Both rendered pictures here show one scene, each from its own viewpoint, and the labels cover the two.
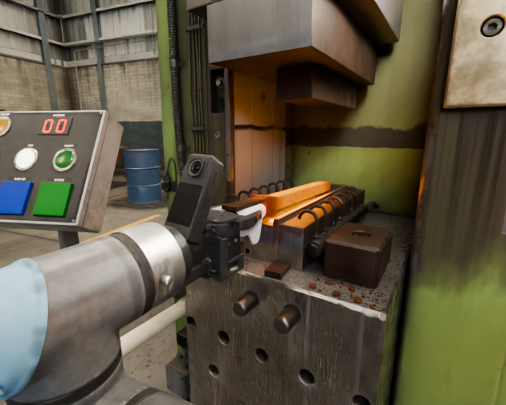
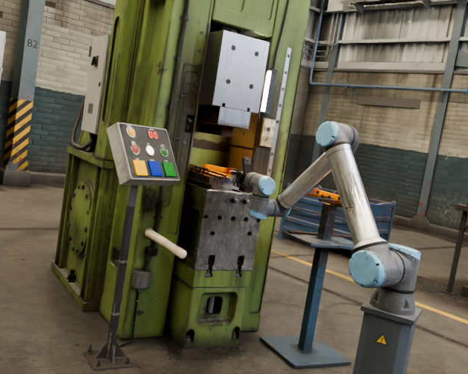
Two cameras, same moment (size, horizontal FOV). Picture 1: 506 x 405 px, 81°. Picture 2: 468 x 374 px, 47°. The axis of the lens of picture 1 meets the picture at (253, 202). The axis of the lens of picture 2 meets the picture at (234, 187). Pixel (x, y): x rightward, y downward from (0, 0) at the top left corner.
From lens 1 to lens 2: 2.80 m
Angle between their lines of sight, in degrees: 64
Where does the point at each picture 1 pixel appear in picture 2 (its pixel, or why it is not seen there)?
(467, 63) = (264, 136)
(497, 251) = not seen: hidden behind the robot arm
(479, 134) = (264, 153)
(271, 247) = (229, 185)
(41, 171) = (158, 156)
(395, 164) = (212, 156)
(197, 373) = (203, 238)
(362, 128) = (201, 140)
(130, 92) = not seen: outside the picture
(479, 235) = not seen: hidden behind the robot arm
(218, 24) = (223, 113)
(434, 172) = (255, 162)
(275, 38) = (240, 124)
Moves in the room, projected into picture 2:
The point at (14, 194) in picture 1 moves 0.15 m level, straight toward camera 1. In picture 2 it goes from (156, 167) to (187, 171)
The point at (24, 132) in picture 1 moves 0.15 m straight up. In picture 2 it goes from (142, 136) to (146, 105)
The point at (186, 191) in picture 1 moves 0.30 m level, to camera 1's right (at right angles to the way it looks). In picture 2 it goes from (247, 165) to (269, 166)
